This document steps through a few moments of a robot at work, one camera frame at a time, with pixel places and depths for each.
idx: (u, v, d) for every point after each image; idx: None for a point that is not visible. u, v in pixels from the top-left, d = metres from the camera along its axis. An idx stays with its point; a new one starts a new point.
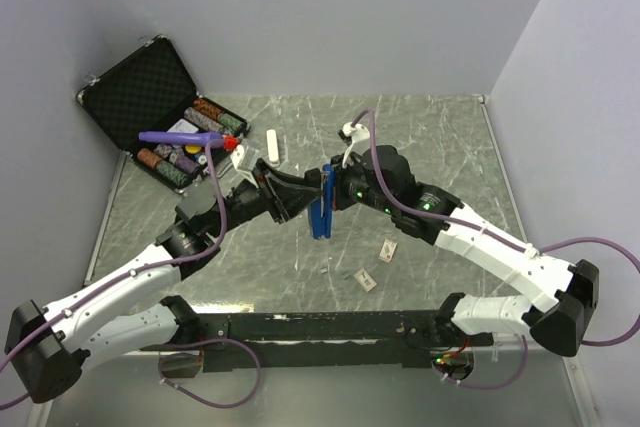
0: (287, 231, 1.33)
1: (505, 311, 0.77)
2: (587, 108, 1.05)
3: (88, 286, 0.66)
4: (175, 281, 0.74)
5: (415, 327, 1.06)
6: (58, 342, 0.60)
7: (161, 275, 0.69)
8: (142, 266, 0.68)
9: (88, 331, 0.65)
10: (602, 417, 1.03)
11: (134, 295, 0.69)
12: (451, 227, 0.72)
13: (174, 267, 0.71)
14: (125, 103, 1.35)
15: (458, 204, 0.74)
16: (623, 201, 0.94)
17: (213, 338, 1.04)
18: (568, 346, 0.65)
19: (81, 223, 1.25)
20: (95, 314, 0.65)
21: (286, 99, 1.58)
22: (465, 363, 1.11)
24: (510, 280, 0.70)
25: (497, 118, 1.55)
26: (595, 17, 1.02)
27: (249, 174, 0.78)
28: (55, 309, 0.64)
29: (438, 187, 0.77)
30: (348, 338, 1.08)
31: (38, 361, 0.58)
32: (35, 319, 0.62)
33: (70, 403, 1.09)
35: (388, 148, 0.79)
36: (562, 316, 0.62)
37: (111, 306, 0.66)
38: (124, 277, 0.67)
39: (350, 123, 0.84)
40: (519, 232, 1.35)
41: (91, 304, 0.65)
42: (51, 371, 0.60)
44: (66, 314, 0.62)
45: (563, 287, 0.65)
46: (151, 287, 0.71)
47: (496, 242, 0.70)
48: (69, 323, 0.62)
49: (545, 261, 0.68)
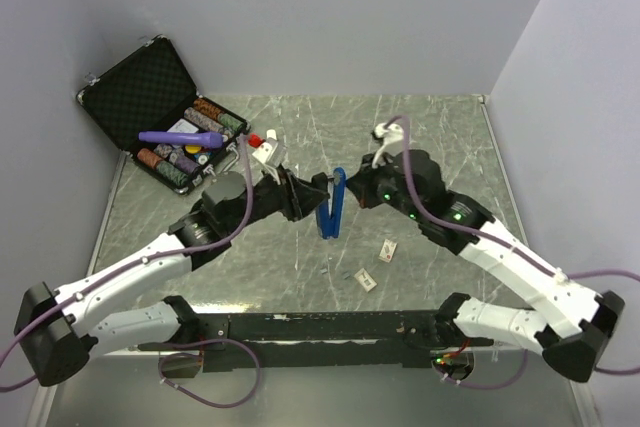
0: (287, 231, 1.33)
1: (515, 325, 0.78)
2: (587, 108, 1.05)
3: (100, 271, 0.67)
4: (186, 270, 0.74)
5: (414, 327, 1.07)
6: (68, 326, 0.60)
7: (172, 263, 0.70)
8: (154, 254, 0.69)
9: (98, 316, 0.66)
10: (602, 417, 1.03)
11: (144, 283, 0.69)
12: (481, 241, 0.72)
13: (186, 257, 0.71)
14: (125, 103, 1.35)
15: (490, 218, 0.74)
16: (623, 201, 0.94)
17: (213, 338, 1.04)
18: (583, 372, 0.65)
19: (81, 223, 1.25)
20: (105, 300, 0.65)
21: (286, 99, 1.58)
22: (465, 364, 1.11)
24: (535, 303, 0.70)
25: (497, 118, 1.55)
26: (595, 17, 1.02)
27: (272, 171, 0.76)
28: (67, 292, 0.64)
29: (470, 197, 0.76)
30: (348, 338, 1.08)
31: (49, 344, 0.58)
32: (46, 301, 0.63)
33: (70, 403, 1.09)
35: (420, 152, 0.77)
36: (583, 345, 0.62)
37: (121, 292, 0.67)
38: (135, 264, 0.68)
39: (382, 124, 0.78)
40: (519, 232, 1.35)
41: (103, 289, 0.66)
42: (60, 354, 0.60)
44: (78, 298, 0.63)
45: (588, 317, 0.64)
46: (162, 275, 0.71)
47: (526, 263, 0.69)
48: (80, 307, 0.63)
49: (573, 288, 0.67)
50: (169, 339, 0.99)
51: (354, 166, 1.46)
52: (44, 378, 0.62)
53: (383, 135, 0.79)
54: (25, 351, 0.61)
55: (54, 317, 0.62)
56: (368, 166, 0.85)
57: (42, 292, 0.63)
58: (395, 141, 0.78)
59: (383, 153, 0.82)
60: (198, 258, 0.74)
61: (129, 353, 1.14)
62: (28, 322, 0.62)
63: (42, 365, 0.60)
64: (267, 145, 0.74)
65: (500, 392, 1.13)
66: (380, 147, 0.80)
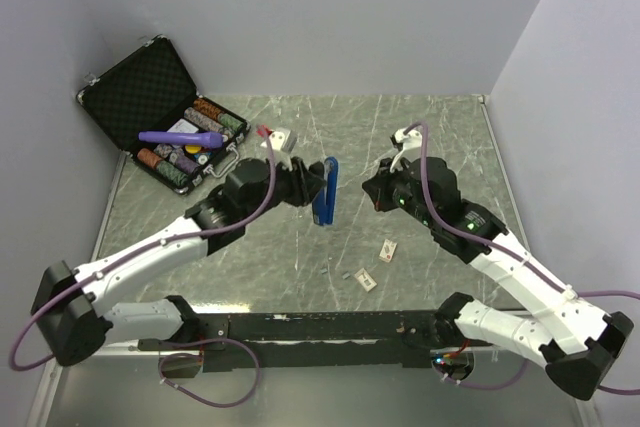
0: (287, 231, 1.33)
1: (519, 334, 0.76)
2: (587, 108, 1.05)
3: (119, 251, 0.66)
4: (200, 256, 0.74)
5: (414, 327, 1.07)
6: (89, 303, 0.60)
7: (190, 246, 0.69)
8: (172, 236, 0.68)
9: (116, 297, 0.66)
10: (602, 417, 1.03)
11: (161, 265, 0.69)
12: (492, 251, 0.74)
13: (203, 240, 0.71)
14: (125, 103, 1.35)
15: (503, 230, 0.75)
16: (624, 201, 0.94)
17: (213, 337, 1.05)
18: (587, 390, 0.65)
19: (80, 222, 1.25)
20: (125, 280, 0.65)
21: (286, 99, 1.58)
22: (465, 363, 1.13)
24: (542, 317, 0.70)
25: (497, 118, 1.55)
26: (596, 16, 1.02)
27: (285, 157, 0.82)
28: (86, 271, 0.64)
29: (484, 208, 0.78)
30: (348, 338, 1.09)
31: (69, 322, 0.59)
32: (65, 279, 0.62)
33: (70, 402, 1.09)
35: (438, 161, 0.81)
36: (587, 363, 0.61)
37: (140, 273, 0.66)
38: (154, 245, 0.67)
39: (404, 130, 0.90)
40: (519, 232, 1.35)
41: (123, 268, 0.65)
42: (78, 332, 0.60)
44: (99, 276, 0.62)
45: (595, 335, 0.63)
46: (178, 258, 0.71)
47: (536, 277, 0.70)
48: (101, 285, 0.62)
49: (582, 306, 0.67)
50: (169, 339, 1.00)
51: (354, 166, 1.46)
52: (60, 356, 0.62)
53: (403, 141, 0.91)
54: (42, 328, 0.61)
55: (74, 295, 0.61)
56: (385, 170, 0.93)
57: (62, 270, 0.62)
58: (414, 146, 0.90)
59: (401, 158, 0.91)
60: (212, 243, 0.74)
61: (129, 353, 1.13)
62: (46, 299, 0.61)
63: (60, 343, 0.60)
64: (280, 134, 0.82)
65: (500, 392, 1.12)
66: (399, 152, 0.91)
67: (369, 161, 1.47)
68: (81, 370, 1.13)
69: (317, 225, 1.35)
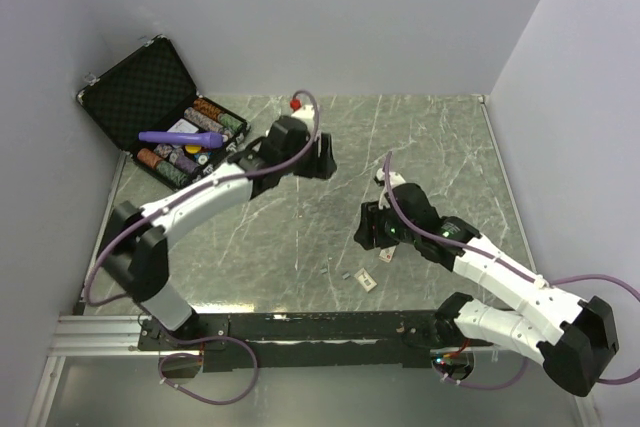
0: (287, 232, 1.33)
1: (517, 332, 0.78)
2: (586, 109, 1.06)
3: (176, 192, 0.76)
4: (246, 196, 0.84)
5: (414, 327, 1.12)
6: (157, 234, 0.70)
7: (238, 186, 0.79)
8: (223, 177, 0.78)
9: (178, 232, 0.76)
10: (602, 417, 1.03)
11: (215, 203, 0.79)
12: (466, 253, 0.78)
13: (249, 182, 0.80)
14: (125, 103, 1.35)
15: (477, 234, 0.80)
16: (624, 203, 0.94)
17: (212, 335, 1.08)
18: (580, 384, 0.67)
19: (80, 223, 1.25)
20: (186, 215, 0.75)
21: (286, 99, 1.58)
22: (465, 363, 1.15)
24: (520, 309, 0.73)
25: (497, 118, 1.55)
26: (595, 18, 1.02)
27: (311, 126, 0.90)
28: (152, 207, 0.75)
29: (460, 220, 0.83)
30: (348, 338, 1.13)
31: (145, 248, 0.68)
32: (133, 215, 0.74)
33: (70, 404, 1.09)
35: (411, 186, 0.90)
36: (567, 349, 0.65)
37: (197, 210, 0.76)
38: (207, 185, 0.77)
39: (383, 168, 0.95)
40: (519, 232, 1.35)
41: (182, 206, 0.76)
42: (153, 260, 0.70)
44: (165, 211, 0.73)
45: (570, 320, 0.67)
46: (229, 198, 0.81)
47: (507, 271, 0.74)
48: (167, 218, 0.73)
49: (555, 294, 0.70)
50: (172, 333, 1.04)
51: (354, 166, 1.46)
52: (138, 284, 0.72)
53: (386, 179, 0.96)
54: (121, 260, 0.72)
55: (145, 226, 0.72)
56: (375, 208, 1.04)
57: (131, 208, 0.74)
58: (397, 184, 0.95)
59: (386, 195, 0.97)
60: (255, 187, 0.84)
61: (129, 354, 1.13)
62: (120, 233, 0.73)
63: (138, 268, 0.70)
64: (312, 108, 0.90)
65: (501, 392, 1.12)
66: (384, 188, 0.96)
67: (369, 162, 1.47)
68: (81, 370, 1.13)
69: (317, 225, 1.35)
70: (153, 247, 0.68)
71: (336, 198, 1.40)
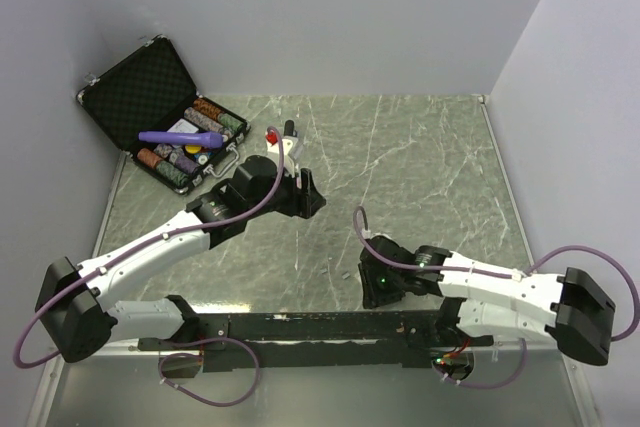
0: (287, 231, 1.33)
1: (522, 322, 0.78)
2: (586, 109, 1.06)
3: (120, 248, 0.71)
4: (204, 247, 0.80)
5: (414, 327, 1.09)
6: (92, 299, 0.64)
7: (192, 238, 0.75)
8: (174, 230, 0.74)
9: (119, 293, 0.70)
10: (602, 417, 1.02)
11: (165, 258, 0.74)
12: (446, 276, 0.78)
13: (204, 232, 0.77)
14: (125, 104, 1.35)
15: (447, 253, 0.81)
16: (624, 203, 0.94)
17: (212, 337, 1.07)
18: (596, 355, 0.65)
19: (80, 222, 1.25)
20: (128, 274, 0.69)
21: (286, 99, 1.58)
22: (465, 363, 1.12)
24: (513, 307, 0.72)
25: (497, 118, 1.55)
26: (596, 18, 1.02)
27: (291, 162, 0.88)
28: (89, 267, 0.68)
29: (427, 245, 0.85)
30: (348, 338, 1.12)
31: (77, 315, 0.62)
32: (69, 275, 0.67)
33: (69, 405, 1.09)
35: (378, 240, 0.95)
36: (566, 327, 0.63)
37: (142, 267, 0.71)
38: (157, 239, 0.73)
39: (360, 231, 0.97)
40: (519, 232, 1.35)
41: (123, 264, 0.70)
42: (84, 327, 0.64)
44: (101, 271, 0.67)
45: (557, 298, 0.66)
46: (181, 251, 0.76)
47: (486, 276, 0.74)
48: (104, 280, 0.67)
49: (535, 280, 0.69)
50: (170, 339, 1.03)
51: (354, 166, 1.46)
52: (69, 350, 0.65)
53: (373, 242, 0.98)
54: (48, 325, 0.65)
55: (78, 289, 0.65)
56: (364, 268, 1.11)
57: (65, 266, 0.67)
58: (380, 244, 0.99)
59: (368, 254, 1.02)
60: (214, 236, 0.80)
61: (129, 354, 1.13)
62: (52, 293, 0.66)
63: (67, 335, 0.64)
64: (288, 141, 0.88)
65: (501, 392, 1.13)
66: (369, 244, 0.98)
67: (369, 161, 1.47)
68: (81, 370, 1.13)
69: (316, 226, 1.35)
70: (84, 315, 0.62)
71: (336, 198, 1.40)
